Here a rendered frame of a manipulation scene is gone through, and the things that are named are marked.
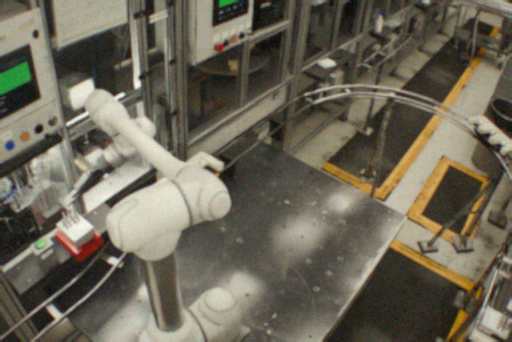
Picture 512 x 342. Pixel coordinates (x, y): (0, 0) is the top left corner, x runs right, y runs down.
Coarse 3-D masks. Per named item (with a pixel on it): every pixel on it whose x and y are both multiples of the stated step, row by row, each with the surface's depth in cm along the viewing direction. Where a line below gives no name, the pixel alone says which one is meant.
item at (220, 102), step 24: (264, 0) 218; (288, 0) 236; (264, 24) 229; (240, 48) 222; (264, 48) 287; (192, 72) 199; (216, 72) 215; (288, 72) 277; (192, 96) 208; (216, 96) 225; (192, 120) 217; (216, 120) 235
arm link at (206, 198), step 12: (192, 168) 119; (180, 180) 111; (192, 180) 111; (204, 180) 112; (216, 180) 113; (192, 192) 109; (204, 192) 109; (216, 192) 109; (228, 192) 113; (192, 204) 108; (204, 204) 108; (216, 204) 109; (228, 204) 112; (192, 216) 109; (204, 216) 109; (216, 216) 110
